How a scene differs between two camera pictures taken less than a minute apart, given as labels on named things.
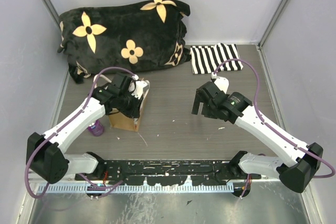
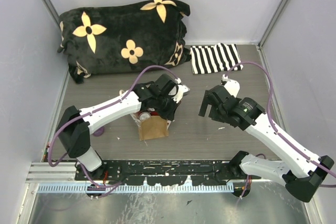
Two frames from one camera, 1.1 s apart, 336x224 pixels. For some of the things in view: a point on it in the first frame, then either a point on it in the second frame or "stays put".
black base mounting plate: x=208 y=172 stays put
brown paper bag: x=121 y=121 -> x=152 y=128
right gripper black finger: x=199 y=97 -> x=207 y=100
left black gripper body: x=129 y=104 -> x=166 y=106
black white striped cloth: x=205 y=59 stays put
